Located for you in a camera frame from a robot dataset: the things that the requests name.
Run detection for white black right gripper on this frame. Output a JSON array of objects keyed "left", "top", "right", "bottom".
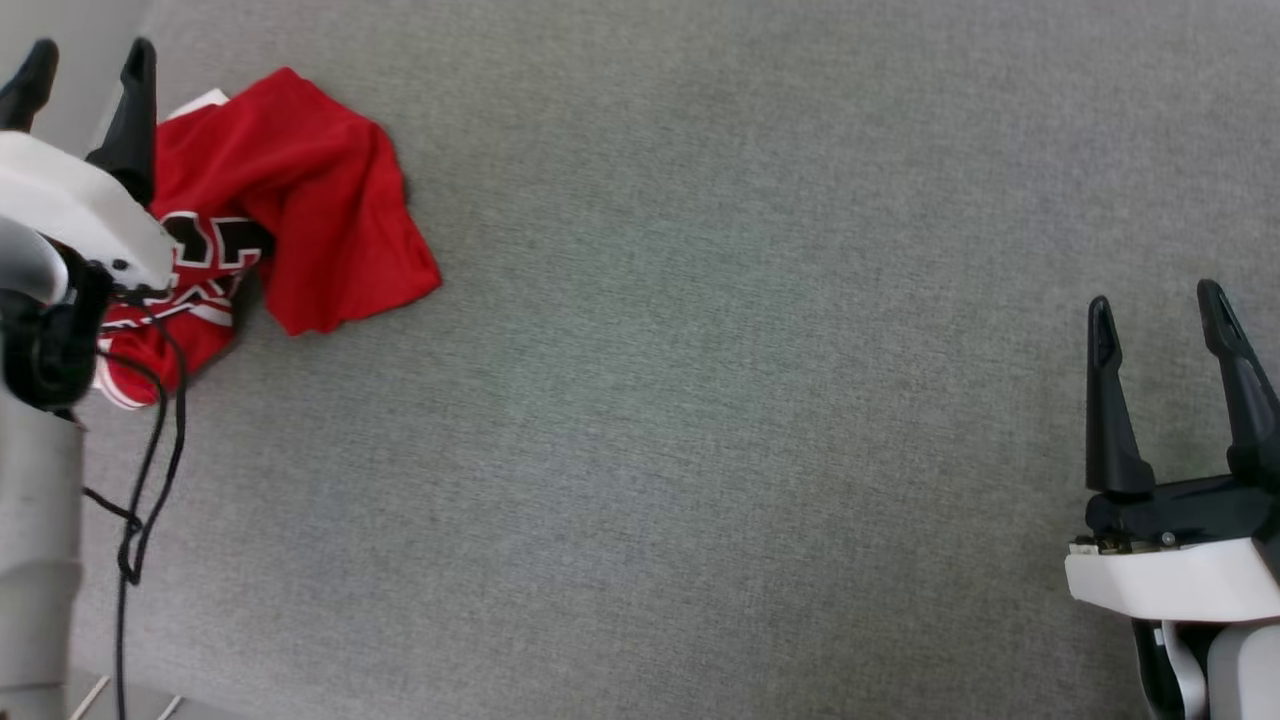
[{"left": 1064, "top": 279, "right": 1280, "bottom": 625}]

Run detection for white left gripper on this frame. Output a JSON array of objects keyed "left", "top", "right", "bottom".
[{"left": 0, "top": 36, "right": 178, "bottom": 293}]

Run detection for red basketball jersey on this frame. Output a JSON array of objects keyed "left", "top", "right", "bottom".
[{"left": 95, "top": 66, "right": 443, "bottom": 411}]

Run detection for grey fabric sofa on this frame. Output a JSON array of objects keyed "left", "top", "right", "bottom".
[{"left": 0, "top": 0, "right": 1280, "bottom": 720}]

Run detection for thin black cable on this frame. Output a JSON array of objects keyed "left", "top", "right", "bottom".
[{"left": 82, "top": 290, "right": 191, "bottom": 720}]

